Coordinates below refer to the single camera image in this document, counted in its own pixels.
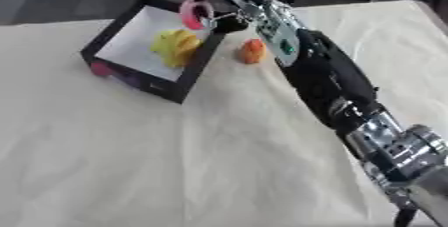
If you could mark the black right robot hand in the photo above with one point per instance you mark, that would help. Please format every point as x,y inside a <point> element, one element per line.
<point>231,24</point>

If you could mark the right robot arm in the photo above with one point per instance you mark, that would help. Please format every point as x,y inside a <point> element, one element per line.
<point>326,71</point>

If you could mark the black box with white inside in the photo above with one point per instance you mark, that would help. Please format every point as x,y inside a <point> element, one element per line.
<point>170,87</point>

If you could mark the orange toy fruit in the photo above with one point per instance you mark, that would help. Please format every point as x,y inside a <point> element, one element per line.
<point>252,51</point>

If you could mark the yellow toy banana bunch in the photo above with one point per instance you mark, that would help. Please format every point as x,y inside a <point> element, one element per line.
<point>175,46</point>

